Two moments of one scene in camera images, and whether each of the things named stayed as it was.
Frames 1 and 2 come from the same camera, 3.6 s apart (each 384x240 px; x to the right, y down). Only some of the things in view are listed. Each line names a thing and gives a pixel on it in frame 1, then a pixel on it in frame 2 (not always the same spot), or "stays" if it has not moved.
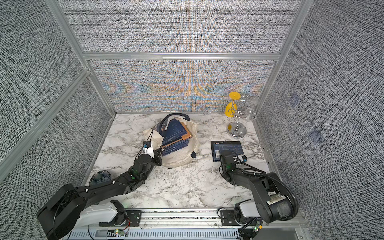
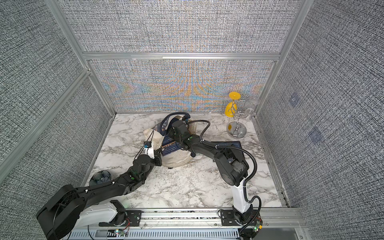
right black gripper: x=220 y=155 -> x=172 y=130
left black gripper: x=157 y=158 stays
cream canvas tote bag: x=154 y=137 stays
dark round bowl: x=99 y=177 stays
